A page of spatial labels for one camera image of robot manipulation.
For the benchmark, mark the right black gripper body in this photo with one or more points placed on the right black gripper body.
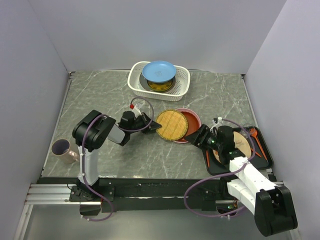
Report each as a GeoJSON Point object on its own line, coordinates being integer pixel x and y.
{"type": "Point", "coordinates": [209, 139]}

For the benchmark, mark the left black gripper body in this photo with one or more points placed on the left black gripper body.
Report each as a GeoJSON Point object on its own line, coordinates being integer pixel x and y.
{"type": "Point", "coordinates": [141, 122]}

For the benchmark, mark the pink plate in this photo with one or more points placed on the pink plate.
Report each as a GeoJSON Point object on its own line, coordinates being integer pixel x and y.
{"type": "Point", "coordinates": [198, 117]}

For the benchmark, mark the yellow woven plate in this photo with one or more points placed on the yellow woven plate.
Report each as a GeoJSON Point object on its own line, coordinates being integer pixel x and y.
{"type": "Point", "coordinates": [174, 125]}

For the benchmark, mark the yellow patterned brown-rimmed plate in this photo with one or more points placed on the yellow patterned brown-rimmed plate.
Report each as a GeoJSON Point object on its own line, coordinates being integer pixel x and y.
{"type": "Point", "coordinates": [160, 87]}

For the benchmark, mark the blue plate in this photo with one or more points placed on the blue plate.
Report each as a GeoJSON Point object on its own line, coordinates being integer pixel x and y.
{"type": "Point", "coordinates": [159, 71]}

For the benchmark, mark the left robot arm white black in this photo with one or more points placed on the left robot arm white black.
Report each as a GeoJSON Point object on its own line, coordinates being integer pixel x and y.
{"type": "Point", "coordinates": [95, 128]}

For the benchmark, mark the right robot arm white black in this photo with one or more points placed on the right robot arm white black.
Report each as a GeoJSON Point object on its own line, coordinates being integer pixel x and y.
{"type": "Point", "coordinates": [271, 205]}

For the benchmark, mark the orange plastic fork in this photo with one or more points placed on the orange plastic fork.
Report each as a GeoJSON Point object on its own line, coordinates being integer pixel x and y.
{"type": "Point", "coordinates": [207, 155]}

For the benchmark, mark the peach plate with bird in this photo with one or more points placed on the peach plate with bird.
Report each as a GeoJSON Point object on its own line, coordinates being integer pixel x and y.
{"type": "Point", "coordinates": [242, 142]}

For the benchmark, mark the clear plastic cup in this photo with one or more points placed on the clear plastic cup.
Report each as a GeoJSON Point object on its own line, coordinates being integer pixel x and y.
{"type": "Point", "coordinates": [248, 130]}

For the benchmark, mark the orange plastic spoon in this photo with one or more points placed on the orange plastic spoon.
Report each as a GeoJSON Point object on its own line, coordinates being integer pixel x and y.
{"type": "Point", "coordinates": [254, 134]}

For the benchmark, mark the black plastic tray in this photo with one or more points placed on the black plastic tray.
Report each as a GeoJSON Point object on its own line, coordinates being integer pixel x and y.
{"type": "Point", "coordinates": [217, 168]}

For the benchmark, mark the white perforated plastic basket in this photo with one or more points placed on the white perforated plastic basket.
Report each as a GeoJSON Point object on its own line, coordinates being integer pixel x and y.
{"type": "Point", "coordinates": [179, 89]}

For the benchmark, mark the black base frame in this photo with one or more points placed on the black base frame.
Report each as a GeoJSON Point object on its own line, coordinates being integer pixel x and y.
{"type": "Point", "coordinates": [142, 194]}

